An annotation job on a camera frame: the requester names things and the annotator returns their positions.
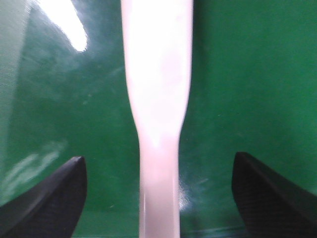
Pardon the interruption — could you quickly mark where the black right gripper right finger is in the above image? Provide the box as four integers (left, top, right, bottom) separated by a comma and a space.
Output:
231, 152, 317, 238

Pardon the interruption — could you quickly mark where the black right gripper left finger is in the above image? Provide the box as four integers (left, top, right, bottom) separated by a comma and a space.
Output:
0, 157, 87, 238

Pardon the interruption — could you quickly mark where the beige hand brush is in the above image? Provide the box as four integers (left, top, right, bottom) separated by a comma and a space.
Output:
121, 0, 194, 238

